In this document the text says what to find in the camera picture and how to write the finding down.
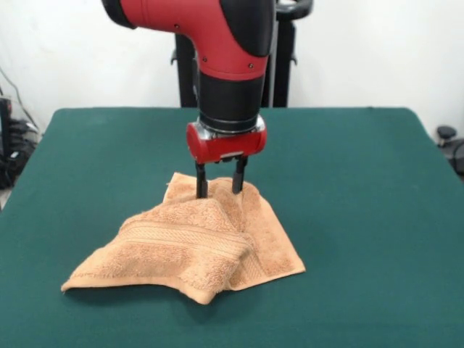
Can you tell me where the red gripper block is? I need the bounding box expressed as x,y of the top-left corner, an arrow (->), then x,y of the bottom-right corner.
186,117 -> 268,199

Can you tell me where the tan terry towel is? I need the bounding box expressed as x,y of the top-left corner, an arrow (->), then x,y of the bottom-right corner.
60,172 -> 307,305

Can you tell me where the dark green table cloth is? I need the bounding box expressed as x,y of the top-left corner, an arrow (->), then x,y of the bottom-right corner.
0,107 -> 464,348

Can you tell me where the dark grey chair base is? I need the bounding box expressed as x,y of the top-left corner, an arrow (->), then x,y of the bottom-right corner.
436,125 -> 464,171

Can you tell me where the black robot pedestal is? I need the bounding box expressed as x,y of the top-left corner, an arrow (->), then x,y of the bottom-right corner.
170,0 -> 315,109

